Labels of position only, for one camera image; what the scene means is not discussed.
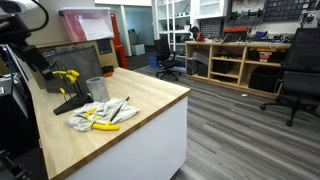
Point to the small yellow T-handle hex key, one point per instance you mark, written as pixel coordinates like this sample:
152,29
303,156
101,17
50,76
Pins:
62,91

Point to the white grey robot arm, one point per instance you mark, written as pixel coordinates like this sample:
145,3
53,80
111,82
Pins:
14,32

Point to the black wedge tool stand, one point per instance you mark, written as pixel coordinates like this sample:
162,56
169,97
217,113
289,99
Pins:
74,103

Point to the black office chair far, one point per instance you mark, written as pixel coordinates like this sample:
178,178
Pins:
166,59

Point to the black office chair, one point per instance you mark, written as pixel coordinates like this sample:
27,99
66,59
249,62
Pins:
166,59
301,75

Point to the red tall cabinet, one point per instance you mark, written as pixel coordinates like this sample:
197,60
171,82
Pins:
119,48

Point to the white crumpled cloth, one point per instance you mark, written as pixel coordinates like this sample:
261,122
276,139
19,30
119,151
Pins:
104,112

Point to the grey metal cylinder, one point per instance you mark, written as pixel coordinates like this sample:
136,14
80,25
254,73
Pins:
98,89

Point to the white glass shelving unit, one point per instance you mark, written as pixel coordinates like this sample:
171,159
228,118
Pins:
173,20

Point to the cardboard box with dark panel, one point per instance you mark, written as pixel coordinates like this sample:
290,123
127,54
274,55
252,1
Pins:
104,49

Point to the grey plaid tote bag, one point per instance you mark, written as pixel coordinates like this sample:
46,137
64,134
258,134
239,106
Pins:
83,59

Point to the wooden shelving workbench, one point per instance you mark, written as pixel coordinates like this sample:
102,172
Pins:
249,67

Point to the clear plastic storage bin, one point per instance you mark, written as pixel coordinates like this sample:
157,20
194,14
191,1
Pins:
87,23

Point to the black office chair near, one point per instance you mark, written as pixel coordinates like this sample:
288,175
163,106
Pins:
301,75

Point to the large yellow T-handle wrench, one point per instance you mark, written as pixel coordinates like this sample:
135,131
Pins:
108,126

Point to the small yellow T-handle wrench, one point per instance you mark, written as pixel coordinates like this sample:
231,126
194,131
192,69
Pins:
87,114

